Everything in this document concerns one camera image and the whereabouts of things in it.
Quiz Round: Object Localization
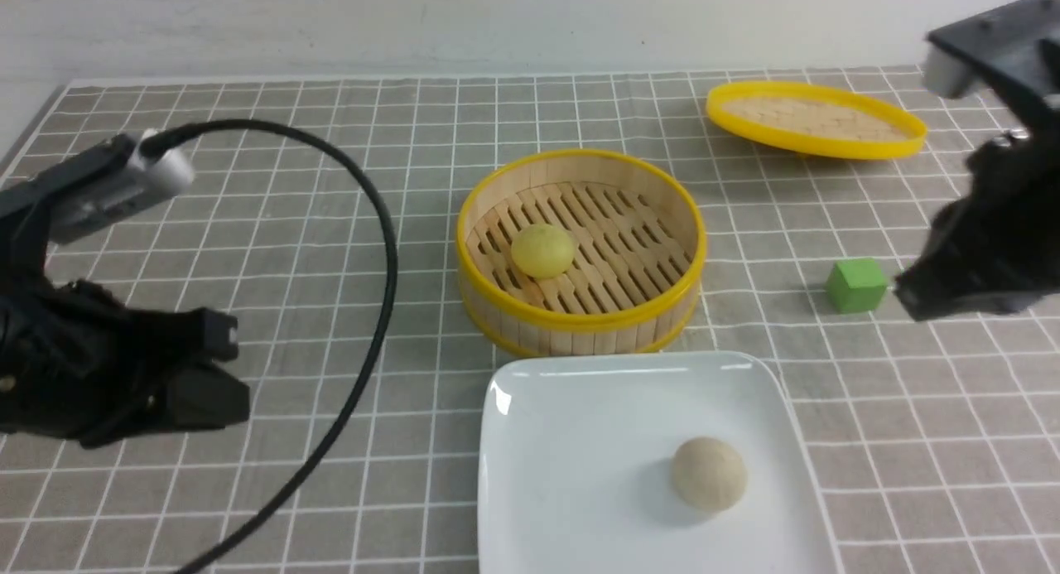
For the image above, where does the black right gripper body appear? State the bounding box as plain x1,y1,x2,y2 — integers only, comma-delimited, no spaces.
893,131,1060,322

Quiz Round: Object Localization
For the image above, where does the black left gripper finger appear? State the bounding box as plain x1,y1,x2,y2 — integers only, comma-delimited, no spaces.
195,307,239,362
161,364,251,432

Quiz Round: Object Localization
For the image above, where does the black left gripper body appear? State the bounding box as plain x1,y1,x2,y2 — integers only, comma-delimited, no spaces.
2,281,208,446

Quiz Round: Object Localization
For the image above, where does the yellow steamed bun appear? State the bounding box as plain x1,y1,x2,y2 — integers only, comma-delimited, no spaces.
510,225,576,279

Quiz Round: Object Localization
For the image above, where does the beige steamed bun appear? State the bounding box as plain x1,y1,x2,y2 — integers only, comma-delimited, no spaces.
670,436,749,514

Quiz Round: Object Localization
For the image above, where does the white square plate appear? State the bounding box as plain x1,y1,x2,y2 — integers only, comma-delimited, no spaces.
476,351,843,573

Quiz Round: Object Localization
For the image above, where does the green cube block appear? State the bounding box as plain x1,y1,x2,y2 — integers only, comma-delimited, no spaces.
825,258,889,313

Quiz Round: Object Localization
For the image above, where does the grey checkered tablecloth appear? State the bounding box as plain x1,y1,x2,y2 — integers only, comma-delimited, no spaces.
2,65,1058,573

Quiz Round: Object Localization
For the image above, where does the yellow bamboo steamer lid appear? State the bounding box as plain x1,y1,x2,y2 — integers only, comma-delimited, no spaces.
705,82,928,162

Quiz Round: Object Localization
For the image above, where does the yellow rimmed bamboo steamer basket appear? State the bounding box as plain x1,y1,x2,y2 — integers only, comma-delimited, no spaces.
455,150,708,356

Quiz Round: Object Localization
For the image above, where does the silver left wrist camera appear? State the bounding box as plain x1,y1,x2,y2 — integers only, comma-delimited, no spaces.
1,130,195,245

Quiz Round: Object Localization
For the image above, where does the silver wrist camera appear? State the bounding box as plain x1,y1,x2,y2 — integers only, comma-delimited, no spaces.
1,130,195,245
923,0,1059,133

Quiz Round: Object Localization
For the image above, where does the black camera cable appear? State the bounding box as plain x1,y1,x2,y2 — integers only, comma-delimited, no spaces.
139,119,400,574

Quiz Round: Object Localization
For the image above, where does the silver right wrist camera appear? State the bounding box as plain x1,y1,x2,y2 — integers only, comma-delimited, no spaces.
923,0,1059,133

